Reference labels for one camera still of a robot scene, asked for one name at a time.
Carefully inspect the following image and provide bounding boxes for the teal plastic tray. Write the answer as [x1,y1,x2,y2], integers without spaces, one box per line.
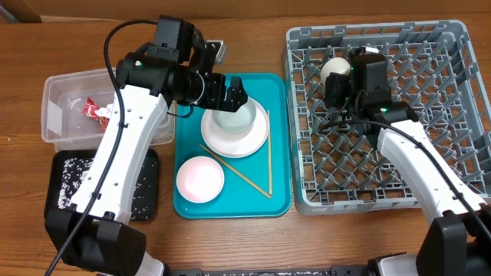
[173,73,292,219]

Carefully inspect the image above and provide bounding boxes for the white napkin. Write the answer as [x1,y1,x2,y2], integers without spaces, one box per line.
[95,103,114,119]

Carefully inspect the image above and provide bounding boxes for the grey-white bowl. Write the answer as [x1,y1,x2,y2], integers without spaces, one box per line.
[212,97,256,134]

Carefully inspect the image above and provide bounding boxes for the red snack wrapper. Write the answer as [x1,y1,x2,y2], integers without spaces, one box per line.
[83,97,110,133]

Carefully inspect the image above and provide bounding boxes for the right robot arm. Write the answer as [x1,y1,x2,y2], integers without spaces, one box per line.
[323,72,490,275]

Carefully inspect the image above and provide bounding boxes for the pink plate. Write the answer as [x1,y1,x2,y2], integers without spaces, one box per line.
[201,99,269,158]

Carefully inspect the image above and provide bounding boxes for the small pink bowl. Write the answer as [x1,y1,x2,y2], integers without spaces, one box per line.
[176,156,225,203]

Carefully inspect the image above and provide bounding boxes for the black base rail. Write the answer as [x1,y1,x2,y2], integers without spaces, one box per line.
[170,265,373,276]

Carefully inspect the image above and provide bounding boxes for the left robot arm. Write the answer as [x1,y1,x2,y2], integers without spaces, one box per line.
[44,52,248,275]

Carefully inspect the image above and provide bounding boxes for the food scraps rice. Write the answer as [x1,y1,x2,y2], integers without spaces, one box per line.
[55,156,160,221]

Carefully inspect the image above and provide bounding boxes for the black tray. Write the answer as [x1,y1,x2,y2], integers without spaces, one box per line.
[44,149,160,221]

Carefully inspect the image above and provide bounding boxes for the white cup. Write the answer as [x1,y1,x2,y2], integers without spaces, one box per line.
[321,57,351,86]

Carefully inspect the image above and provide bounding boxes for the wooden chopstick diagonal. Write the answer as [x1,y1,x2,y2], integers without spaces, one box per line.
[200,144,272,199]

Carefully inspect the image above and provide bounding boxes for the wooden chopstick right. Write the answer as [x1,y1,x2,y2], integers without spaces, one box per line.
[267,110,273,198]

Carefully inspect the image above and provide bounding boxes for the grey plastic dish rack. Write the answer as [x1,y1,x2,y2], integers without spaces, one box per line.
[285,20,490,215]

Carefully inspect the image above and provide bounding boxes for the clear plastic bin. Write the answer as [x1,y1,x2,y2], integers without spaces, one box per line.
[39,67,176,153]

